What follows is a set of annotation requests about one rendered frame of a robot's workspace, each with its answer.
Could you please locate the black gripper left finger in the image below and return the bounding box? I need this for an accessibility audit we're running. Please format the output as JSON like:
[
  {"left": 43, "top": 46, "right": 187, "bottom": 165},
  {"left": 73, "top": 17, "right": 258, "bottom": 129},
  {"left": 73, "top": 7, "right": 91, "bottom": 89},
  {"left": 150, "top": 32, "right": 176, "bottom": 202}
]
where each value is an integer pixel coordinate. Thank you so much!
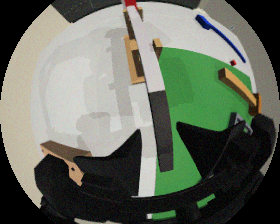
[{"left": 72, "top": 129, "right": 142, "bottom": 196}]

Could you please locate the green putting mat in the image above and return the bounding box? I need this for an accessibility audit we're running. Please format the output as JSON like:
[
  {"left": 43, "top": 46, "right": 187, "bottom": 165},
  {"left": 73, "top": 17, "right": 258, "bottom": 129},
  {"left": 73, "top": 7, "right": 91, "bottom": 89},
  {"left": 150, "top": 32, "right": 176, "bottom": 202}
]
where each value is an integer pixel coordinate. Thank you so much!
[{"left": 154, "top": 47, "right": 252, "bottom": 196}]

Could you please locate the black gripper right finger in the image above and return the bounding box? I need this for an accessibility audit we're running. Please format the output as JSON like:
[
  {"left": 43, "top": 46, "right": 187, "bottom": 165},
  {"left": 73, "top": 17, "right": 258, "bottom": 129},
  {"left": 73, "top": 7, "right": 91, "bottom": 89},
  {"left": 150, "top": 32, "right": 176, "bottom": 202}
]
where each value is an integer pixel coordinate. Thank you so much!
[{"left": 176, "top": 119, "right": 246, "bottom": 181}]

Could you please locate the blue golf putter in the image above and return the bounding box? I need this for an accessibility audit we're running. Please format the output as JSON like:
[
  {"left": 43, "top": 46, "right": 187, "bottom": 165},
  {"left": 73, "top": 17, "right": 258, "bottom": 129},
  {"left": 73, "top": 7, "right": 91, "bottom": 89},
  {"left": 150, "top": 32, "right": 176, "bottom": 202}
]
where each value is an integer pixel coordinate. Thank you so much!
[{"left": 195, "top": 13, "right": 246, "bottom": 63}]

